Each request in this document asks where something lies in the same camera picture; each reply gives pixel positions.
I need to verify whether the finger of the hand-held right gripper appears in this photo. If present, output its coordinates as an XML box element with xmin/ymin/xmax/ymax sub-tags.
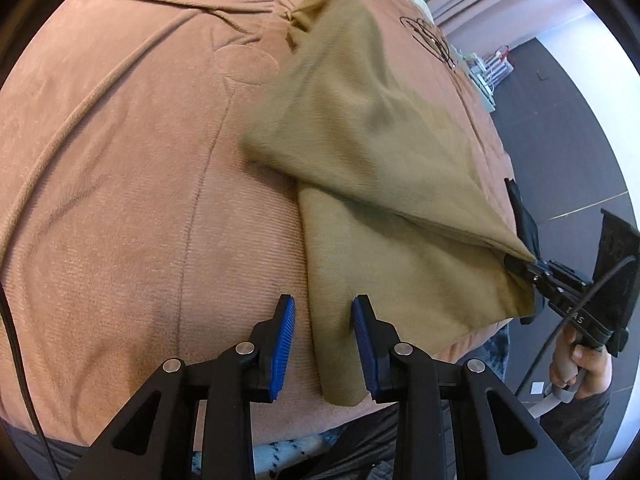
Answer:
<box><xmin>504</xmin><ymin>254</ymin><xmax>556</xmax><ymax>293</ymax></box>

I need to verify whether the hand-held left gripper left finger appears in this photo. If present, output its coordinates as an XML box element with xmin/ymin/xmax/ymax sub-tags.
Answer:
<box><xmin>65</xmin><ymin>295</ymin><xmax>297</xmax><ymax>480</ymax></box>

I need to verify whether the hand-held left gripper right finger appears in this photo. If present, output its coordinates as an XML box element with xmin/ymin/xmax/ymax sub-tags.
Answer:
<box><xmin>350</xmin><ymin>296</ymin><xmax>583</xmax><ymax>480</ymax></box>

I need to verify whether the olive printed T-shirt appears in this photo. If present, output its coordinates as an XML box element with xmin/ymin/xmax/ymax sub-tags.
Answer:
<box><xmin>240</xmin><ymin>0</ymin><xmax>538</xmax><ymax>407</ymax></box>

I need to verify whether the person's right forearm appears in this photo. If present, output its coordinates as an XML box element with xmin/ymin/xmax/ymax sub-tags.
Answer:
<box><xmin>545</xmin><ymin>390</ymin><xmax>618</xmax><ymax>478</ymax></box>

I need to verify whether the person's right hand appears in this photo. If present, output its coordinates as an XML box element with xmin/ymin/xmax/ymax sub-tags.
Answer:
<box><xmin>549</xmin><ymin>327</ymin><xmax>615</xmax><ymax>401</ymax></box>

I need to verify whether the black cloth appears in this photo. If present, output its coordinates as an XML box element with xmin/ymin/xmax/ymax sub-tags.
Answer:
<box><xmin>504</xmin><ymin>177</ymin><xmax>548</xmax><ymax>326</ymax></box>

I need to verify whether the white nightstand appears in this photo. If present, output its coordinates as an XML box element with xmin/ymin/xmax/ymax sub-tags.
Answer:
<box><xmin>467</xmin><ymin>45</ymin><xmax>516</xmax><ymax>111</ymax></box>

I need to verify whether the white and red rack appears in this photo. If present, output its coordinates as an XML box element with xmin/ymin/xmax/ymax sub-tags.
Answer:
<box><xmin>487</xmin><ymin>46</ymin><xmax>515</xmax><ymax>81</ymax></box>

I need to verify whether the orange-brown blanket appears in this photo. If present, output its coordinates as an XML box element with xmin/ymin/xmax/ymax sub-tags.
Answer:
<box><xmin>0</xmin><ymin>0</ymin><xmax>516</xmax><ymax>441</ymax></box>

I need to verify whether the thin black cable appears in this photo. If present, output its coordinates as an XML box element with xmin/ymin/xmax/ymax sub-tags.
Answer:
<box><xmin>399</xmin><ymin>16</ymin><xmax>458</xmax><ymax>72</ymax></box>

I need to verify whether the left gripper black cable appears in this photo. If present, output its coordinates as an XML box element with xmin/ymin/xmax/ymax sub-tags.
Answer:
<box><xmin>0</xmin><ymin>232</ymin><xmax>63</xmax><ymax>480</ymax></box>

